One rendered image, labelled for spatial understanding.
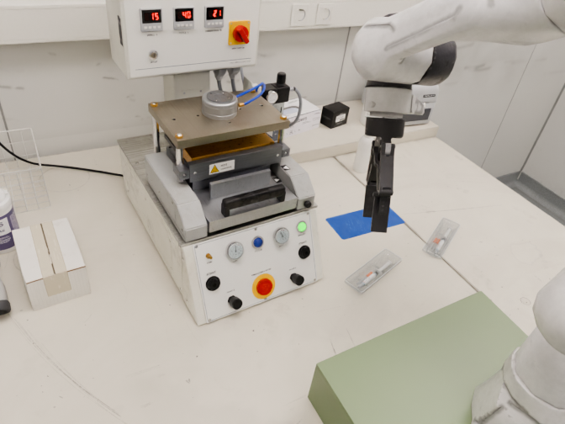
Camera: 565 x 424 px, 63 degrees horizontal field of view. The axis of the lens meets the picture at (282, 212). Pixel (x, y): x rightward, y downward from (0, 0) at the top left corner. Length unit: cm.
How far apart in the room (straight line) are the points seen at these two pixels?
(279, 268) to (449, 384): 44
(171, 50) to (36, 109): 60
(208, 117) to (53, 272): 47
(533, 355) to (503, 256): 71
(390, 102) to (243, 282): 50
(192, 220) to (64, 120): 76
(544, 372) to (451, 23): 50
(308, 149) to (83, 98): 73
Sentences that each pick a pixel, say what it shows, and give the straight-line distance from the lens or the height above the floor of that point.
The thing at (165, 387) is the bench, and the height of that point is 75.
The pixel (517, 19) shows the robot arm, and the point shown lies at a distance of 68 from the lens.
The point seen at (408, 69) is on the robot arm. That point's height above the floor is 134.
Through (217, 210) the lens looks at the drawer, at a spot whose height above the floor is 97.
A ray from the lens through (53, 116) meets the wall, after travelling 162.
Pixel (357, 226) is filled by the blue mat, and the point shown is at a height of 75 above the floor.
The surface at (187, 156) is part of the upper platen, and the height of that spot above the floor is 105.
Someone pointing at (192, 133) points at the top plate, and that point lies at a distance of 99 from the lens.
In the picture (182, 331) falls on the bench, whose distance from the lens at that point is 106.
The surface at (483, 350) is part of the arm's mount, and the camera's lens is 102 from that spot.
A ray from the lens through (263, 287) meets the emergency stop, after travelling 108.
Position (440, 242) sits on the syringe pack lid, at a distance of 138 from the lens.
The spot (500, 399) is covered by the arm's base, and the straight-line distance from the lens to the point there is 86.
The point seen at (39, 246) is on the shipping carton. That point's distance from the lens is 117.
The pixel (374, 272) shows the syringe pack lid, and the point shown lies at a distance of 122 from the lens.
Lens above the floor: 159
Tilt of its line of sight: 38 degrees down
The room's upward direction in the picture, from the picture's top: 8 degrees clockwise
